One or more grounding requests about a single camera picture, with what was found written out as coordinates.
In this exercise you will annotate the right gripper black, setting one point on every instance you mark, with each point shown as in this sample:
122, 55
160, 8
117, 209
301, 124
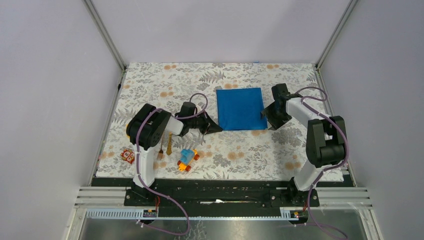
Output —
275, 123

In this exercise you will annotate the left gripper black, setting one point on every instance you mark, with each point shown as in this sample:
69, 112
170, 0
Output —
210, 126

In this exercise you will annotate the blue cloth napkin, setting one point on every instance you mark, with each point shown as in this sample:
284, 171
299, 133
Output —
240, 109

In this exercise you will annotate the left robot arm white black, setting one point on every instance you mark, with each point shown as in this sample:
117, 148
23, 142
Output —
146, 128

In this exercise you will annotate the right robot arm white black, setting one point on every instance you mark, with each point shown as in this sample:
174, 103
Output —
326, 144

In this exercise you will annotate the blue orange toy car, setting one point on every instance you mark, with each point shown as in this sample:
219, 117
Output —
186, 159

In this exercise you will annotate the floral tablecloth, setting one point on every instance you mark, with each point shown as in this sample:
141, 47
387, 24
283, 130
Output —
228, 155

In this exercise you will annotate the gold fork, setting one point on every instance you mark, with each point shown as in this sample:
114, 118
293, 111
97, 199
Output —
160, 153

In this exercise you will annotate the red owl toy block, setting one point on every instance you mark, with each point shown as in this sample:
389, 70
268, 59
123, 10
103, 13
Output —
127, 155

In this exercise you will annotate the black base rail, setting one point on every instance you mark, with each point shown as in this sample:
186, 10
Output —
220, 198

